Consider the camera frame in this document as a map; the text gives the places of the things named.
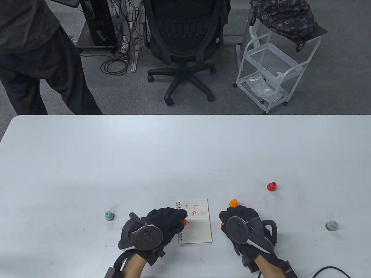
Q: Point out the clear plastic bag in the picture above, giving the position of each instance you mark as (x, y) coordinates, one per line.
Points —
(261, 87)

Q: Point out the black white right hand controller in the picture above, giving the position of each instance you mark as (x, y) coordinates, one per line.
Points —
(236, 230)

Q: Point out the person's right forearm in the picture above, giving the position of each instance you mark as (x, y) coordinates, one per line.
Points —
(269, 270)

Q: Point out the person's right hand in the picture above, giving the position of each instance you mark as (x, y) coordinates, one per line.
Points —
(243, 212)

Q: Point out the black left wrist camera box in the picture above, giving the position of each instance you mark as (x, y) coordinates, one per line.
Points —
(111, 273)

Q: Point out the black computer stand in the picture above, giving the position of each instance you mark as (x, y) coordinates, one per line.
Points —
(101, 49)

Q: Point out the black white hand controller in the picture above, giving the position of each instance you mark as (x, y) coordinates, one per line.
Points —
(146, 238)
(236, 230)

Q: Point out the black mesh office chair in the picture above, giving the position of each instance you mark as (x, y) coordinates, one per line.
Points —
(185, 37)

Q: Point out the grey floor outlet cover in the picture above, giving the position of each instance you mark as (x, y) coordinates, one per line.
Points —
(232, 40)

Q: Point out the red reward stamp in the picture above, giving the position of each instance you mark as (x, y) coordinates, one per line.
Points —
(272, 186)

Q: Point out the person's left hand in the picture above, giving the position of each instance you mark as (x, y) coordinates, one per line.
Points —
(168, 220)

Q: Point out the black white left hand controller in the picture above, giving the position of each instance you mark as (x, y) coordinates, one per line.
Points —
(146, 238)

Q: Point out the small white plastic part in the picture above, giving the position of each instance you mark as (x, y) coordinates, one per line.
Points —
(279, 75)

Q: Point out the green reward stamp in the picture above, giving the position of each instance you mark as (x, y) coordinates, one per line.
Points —
(332, 225)
(109, 215)

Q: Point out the slim white desk leg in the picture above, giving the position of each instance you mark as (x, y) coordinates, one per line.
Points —
(134, 62)

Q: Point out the white metal trolley cart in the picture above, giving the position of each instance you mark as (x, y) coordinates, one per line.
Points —
(268, 56)

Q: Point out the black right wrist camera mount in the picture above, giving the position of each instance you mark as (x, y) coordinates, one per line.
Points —
(249, 265)

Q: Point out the person's left forearm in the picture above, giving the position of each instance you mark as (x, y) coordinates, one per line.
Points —
(134, 268)

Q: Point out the black patterned bag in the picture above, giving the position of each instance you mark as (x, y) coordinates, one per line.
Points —
(284, 17)

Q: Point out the orange reward stamp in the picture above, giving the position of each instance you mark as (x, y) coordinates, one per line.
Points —
(183, 222)
(233, 202)

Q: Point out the spiral lined notebook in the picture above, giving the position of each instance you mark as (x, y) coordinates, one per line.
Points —
(200, 231)

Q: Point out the dark brown flat board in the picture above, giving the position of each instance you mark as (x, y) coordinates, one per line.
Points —
(320, 31)

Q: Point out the black computer tower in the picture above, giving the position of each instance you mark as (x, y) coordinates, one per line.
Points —
(98, 20)

